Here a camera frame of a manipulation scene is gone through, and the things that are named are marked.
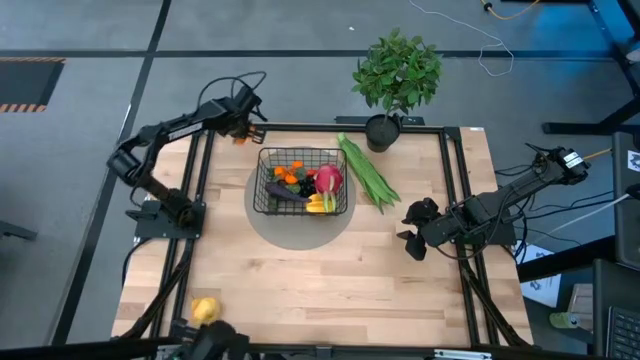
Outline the black cabinet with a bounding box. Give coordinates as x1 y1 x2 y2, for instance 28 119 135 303
612 130 640 272

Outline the potted green tree black pot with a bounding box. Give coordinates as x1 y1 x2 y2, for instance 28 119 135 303
351 27 445 154

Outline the black hazard-striped floor mat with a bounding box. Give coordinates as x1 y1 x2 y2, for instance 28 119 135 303
0 56 67 114

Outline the yellow bell pepper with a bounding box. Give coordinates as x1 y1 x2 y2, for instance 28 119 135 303
304 192 335 215

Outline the pink dragon fruit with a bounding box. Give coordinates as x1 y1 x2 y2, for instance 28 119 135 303
312 163 346 214

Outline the grey cable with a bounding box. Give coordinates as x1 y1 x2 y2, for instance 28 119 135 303
547 192 632 236

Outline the black laptop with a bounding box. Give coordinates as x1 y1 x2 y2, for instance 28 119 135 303
592 258 640 360

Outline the white printed paper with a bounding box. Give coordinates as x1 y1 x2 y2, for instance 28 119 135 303
519 242 564 309

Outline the yellow extension cable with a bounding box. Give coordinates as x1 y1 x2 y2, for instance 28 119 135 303
582 147 614 162

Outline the silver metal bracket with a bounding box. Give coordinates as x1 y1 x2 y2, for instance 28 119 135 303
433 348 494 360

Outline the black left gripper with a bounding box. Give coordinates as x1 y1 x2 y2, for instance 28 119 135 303
214 87 267 145

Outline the green can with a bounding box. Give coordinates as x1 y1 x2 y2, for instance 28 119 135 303
548 310 581 330

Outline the black wire basket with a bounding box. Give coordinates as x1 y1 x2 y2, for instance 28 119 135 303
252 146 350 217

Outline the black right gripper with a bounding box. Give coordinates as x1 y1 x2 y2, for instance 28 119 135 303
396 197 467 262

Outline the white floor cable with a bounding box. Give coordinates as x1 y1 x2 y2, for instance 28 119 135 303
408 0 516 79

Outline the purple sweet potato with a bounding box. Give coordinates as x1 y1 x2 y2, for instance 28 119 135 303
263 181 312 204

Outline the black desk leg frame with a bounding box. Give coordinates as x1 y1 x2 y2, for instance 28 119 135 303
542 0 640 136

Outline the green long beans bunch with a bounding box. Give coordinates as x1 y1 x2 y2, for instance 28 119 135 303
336 132 402 215

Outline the round grey mat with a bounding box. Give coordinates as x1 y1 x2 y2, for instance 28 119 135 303
243 144 357 251

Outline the yellow power cable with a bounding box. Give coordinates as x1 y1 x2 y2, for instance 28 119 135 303
479 0 542 22

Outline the cardboard box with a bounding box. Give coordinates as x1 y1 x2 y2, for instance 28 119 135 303
569 282 596 331

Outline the black aluminium table frame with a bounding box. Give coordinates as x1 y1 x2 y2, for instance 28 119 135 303
112 115 534 360

